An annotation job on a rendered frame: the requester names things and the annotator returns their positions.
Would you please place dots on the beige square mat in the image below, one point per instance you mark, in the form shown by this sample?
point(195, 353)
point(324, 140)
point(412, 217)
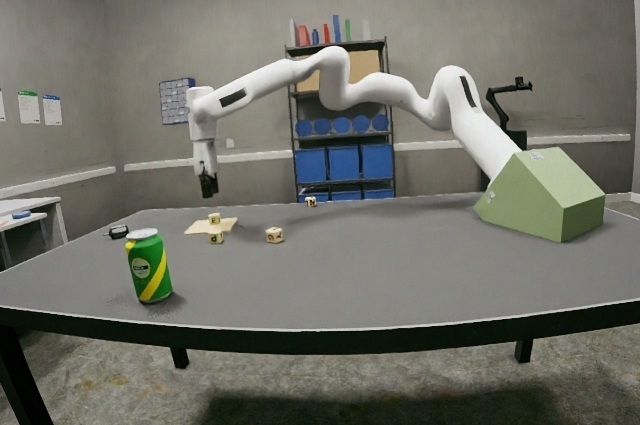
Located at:
point(200, 227)

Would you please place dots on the green drink can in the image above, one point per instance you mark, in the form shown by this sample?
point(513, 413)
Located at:
point(148, 265)

